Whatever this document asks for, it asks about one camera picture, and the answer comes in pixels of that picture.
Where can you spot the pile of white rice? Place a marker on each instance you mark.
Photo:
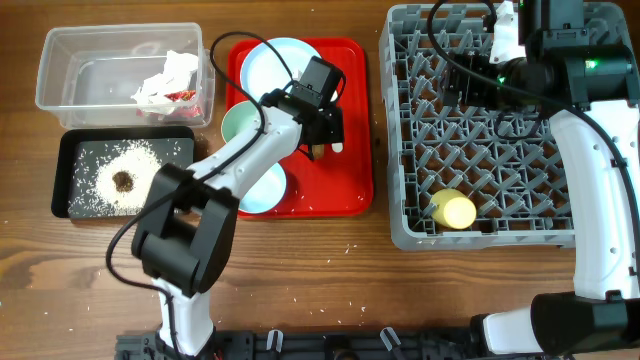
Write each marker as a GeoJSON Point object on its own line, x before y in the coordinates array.
{"type": "Point", "coordinates": [142, 164]}

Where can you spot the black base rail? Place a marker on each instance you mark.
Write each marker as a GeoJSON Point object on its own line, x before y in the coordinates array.
{"type": "Point", "coordinates": [454, 343]}

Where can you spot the small light blue plate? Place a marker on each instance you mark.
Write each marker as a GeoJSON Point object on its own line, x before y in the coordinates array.
{"type": "Point", "coordinates": [266, 193]}

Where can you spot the red plastic tray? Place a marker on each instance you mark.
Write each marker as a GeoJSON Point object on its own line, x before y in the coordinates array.
{"type": "Point", "coordinates": [337, 184]}

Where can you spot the large light blue plate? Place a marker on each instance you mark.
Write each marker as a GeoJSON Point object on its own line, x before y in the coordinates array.
{"type": "Point", "coordinates": [262, 71]}

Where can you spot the grey dishwasher rack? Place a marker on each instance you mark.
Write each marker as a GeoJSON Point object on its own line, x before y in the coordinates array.
{"type": "Point", "coordinates": [509, 167]}

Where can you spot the light green rice bowl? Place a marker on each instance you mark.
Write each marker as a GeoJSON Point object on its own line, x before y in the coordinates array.
{"type": "Point", "coordinates": [238, 118]}

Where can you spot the white plastic spoon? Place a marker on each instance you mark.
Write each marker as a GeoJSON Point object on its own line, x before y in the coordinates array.
{"type": "Point", "coordinates": [336, 147]}

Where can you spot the brown food scrap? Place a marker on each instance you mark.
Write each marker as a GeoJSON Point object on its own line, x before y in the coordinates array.
{"type": "Point", "coordinates": [123, 182]}

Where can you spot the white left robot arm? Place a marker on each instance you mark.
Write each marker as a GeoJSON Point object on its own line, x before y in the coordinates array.
{"type": "Point", "coordinates": [185, 231]}

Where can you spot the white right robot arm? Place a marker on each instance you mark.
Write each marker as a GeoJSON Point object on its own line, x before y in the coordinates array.
{"type": "Point", "coordinates": [547, 56]}

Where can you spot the black food waste tray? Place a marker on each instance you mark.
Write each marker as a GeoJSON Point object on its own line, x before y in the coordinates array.
{"type": "Point", "coordinates": [83, 151]}

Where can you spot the white tissue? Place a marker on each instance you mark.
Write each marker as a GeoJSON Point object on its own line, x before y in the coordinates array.
{"type": "Point", "coordinates": [176, 76]}

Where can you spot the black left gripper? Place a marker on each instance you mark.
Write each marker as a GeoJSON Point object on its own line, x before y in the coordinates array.
{"type": "Point", "coordinates": [333, 127]}

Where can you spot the clear plastic waste bin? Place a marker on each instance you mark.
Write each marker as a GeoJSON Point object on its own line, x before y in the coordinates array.
{"type": "Point", "coordinates": [88, 74]}

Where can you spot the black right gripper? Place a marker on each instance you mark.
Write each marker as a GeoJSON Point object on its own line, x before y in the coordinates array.
{"type": "Point", "coordinates": [471, 95]}

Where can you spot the yellow plastic cup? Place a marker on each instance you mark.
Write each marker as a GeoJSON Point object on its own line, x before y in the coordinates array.
{"type": "Point", "coordinates": [453, 209]}

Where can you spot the red snack wrapper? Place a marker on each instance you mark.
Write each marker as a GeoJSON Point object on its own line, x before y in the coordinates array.
{"type": "Point", "coordinates": [174, 105]}

